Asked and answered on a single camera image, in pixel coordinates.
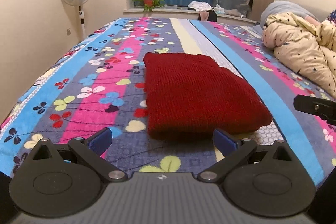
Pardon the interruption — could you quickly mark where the grey pillow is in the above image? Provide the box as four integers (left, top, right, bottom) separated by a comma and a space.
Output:
260, 1, 320, 26

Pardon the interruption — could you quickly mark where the navy patterned pillow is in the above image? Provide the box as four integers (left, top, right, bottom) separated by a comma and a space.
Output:
327, 10, 336, 25

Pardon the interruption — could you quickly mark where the pink and black bag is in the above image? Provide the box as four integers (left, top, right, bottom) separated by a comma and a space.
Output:
198, 10, 217, 22

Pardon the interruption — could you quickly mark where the cream star-patterned duvet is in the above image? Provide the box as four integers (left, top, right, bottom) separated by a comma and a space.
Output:
262, 12, 335, 97

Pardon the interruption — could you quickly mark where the red knitted sweater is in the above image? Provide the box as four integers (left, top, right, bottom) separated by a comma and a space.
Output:
143, 52, 273, 141

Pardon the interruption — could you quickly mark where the white clothes pile on sill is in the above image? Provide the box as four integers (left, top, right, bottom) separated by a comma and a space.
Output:
188, 1, 213, 12

